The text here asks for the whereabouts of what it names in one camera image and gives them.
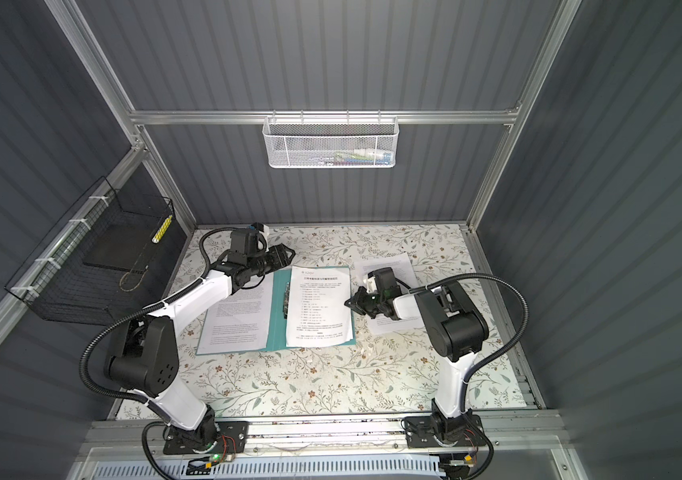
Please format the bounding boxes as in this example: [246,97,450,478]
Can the black flat pad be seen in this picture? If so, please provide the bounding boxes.
[83,225,159,273]

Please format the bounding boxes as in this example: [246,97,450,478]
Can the black wire mesh basket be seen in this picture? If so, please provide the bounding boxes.
[5,182,186,326]

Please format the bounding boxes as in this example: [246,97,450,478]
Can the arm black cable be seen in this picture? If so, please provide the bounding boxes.
[406,272,530,409]
[78,226,240,480]

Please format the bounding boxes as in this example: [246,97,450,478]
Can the printed paper sheet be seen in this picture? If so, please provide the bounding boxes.
[196,275,273,356]
[345,254,424,335]
[286,266,354,348]

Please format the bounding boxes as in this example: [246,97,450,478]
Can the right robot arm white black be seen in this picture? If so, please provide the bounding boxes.
[344,267,490,445]

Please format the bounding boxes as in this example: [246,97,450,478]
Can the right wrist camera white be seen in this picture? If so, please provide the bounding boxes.
[364,272,378,291]

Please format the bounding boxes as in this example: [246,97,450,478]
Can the floral table mat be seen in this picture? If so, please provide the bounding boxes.
[114,223,522,421]

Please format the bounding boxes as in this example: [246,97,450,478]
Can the pens in white basket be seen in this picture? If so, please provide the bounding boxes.
[306,148,395,167]

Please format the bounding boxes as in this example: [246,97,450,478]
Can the yellow marker pen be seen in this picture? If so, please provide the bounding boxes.
[151,214,173,244]

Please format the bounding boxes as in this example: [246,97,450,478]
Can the teal paper folder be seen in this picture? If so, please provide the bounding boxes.
[195,265,357,357]

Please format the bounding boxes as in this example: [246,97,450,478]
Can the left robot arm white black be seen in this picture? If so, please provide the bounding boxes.
[103,223,296,453]

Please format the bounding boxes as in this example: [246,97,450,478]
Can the white wire mesh basket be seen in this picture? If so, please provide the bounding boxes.
[262,118,400,169]

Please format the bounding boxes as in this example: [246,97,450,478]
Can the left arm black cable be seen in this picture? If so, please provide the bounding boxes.
[78,226,240,480]

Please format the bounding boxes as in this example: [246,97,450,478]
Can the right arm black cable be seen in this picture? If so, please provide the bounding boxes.
[406,272,530,409]

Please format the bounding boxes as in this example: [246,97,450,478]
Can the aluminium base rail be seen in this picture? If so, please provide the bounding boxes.
[76,409,572,461]

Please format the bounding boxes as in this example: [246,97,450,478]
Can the white perforated cable tray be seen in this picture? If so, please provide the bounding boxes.
[91,453,447,480]

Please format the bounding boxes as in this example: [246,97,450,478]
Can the metal folder clip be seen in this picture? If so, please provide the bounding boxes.
[282,282,291,320]

